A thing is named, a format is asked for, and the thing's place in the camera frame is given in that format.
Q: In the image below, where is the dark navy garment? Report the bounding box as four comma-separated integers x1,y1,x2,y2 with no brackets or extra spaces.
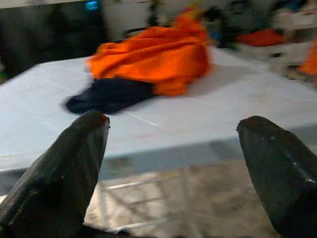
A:
63,77,159,115

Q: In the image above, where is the black television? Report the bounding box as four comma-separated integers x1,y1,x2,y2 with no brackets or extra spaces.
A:
0,0,105,77

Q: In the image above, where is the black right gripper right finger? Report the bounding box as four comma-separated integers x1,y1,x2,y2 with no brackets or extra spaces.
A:
236,116,317,238

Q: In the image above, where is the white folding table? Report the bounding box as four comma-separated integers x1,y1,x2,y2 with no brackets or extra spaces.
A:
0,46,317,235

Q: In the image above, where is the orange garment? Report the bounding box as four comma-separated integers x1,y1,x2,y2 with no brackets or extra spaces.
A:
86,12,213,97

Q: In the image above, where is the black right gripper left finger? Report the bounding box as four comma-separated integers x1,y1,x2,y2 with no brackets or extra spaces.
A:
0,110,110,238

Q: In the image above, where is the yellow plush toy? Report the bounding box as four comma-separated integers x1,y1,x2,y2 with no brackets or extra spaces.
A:
182,1,208,19

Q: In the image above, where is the red folded cloth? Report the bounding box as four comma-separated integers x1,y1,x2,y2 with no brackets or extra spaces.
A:
235,29,285,48

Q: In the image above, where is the white storage bin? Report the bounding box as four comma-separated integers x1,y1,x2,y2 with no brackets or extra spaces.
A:
237,41,317,72

